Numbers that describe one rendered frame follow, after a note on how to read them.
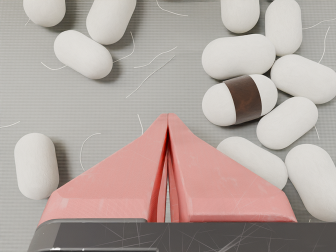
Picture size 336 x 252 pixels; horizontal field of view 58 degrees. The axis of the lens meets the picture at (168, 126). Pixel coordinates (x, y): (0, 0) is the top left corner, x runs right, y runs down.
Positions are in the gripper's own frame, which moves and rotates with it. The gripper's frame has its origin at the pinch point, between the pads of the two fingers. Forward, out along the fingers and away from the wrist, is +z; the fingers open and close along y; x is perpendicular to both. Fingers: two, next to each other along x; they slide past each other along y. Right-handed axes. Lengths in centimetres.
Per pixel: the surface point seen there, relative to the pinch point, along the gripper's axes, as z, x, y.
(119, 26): 5.4, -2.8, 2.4
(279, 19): 5.6, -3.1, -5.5
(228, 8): 6.1, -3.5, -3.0
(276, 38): 5.0, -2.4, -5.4
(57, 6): 6.3, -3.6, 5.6
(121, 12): 5.8, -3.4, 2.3
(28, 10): 5.9, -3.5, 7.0
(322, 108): 3.6, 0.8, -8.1
